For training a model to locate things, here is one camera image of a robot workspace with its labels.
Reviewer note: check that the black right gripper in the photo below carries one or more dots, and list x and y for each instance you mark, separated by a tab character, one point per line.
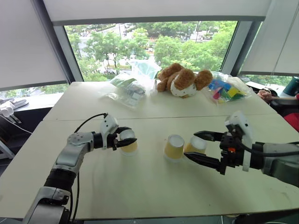
232	151

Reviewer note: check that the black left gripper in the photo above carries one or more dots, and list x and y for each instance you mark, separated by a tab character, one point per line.
115	140

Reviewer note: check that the yellow white paper cup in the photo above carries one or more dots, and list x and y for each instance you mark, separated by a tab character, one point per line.
173	149
129	149
196	144

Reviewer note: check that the bystander forearm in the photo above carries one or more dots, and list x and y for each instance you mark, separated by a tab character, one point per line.
285	100

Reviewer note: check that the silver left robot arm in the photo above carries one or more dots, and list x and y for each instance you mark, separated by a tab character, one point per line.
70	155

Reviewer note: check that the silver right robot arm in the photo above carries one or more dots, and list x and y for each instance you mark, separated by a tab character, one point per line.
278	158

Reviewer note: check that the bystander bare hand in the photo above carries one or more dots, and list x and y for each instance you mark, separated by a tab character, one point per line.
264	95

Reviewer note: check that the clear bag with green packs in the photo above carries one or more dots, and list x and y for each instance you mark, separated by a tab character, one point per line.
127	91

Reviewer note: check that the clear bag of colourful blocks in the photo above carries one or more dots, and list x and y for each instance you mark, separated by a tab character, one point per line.
225	91

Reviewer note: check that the clear teal plastic bag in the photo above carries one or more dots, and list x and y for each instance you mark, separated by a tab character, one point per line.
144	68

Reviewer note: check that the brown teddy bear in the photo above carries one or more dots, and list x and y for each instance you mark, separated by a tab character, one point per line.
184	79

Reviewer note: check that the red garment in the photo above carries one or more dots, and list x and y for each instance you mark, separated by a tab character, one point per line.
293	122

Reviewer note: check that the dark green cylinder container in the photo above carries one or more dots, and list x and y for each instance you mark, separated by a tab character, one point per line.
292	86

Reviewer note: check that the white grey device on sill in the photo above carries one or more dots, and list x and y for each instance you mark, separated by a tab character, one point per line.
9	107

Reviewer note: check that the white roller blind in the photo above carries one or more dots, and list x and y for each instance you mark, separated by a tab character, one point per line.
154	9
273	39
25	44

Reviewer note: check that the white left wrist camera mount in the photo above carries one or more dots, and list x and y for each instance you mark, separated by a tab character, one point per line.
108	126

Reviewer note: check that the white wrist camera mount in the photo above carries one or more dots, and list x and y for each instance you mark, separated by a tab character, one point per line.
243	123
108	126

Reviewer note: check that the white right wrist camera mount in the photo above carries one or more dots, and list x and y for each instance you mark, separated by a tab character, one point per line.
243	123

